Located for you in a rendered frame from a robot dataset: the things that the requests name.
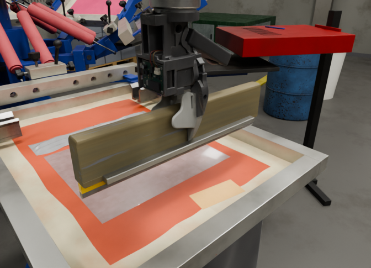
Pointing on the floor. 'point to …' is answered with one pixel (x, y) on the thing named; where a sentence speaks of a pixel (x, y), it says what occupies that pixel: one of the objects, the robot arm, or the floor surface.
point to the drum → (291, 87)
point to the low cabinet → (235, 19)
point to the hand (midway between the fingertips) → (185, 129)
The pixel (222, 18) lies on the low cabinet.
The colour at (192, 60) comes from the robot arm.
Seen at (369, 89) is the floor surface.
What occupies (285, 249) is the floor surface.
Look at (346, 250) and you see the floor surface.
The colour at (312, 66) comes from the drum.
